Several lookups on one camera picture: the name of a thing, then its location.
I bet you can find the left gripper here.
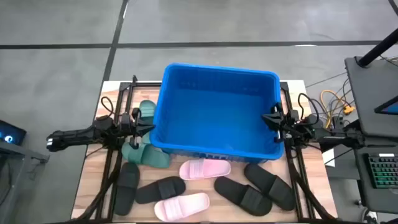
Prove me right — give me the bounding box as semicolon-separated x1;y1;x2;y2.
119;107;156;150

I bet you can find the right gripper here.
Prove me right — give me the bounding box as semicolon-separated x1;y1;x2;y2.
261;103;301;144

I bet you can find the green rubber slide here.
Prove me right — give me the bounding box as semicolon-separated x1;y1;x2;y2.
121;140;171;169
138;100;157;146

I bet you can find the black rubber slide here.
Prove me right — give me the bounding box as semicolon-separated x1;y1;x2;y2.
213;176;274;217
113;162;141;217
243;163;296;212
135;176;187;205

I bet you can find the pink rubber slide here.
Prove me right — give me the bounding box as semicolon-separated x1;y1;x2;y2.
178;158;232;181
154;192;211;223

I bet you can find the blue plastic bin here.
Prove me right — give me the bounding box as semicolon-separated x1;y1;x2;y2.
149;63;285;164

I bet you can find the white paper sheet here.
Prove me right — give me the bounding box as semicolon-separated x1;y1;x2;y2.
322;148;336;167

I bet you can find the grey keyboard tray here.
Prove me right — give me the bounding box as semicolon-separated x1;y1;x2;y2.
354;146;398;215

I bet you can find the backlit black keyboard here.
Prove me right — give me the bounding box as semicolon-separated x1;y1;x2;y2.
366;153;398;190

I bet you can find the black pole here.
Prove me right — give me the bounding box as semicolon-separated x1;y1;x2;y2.
357;27;398;68

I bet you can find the black computer with blue light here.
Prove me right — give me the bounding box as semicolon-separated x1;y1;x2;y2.
0;119;27;146

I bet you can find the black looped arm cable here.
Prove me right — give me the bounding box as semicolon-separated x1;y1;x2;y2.
100;95;116;118
297;92;320;125

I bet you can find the black aluminium table frame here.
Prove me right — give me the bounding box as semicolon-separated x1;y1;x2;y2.
96;74;315;223

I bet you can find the orange cable with yellow plug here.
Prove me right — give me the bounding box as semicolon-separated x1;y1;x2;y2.
320;89;356;129

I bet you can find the black cable bundle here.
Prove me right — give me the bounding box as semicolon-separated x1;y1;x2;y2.
74;149;124;222
287;149;338;222

